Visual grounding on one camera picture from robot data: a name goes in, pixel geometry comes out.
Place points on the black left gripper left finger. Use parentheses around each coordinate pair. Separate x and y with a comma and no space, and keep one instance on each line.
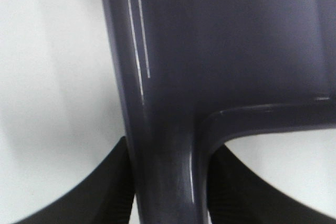
(105,196)

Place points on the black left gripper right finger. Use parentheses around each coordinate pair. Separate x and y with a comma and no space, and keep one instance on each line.
(235,194)

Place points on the purple plastic dustpan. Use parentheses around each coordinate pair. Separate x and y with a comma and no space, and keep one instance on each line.
(194,74)

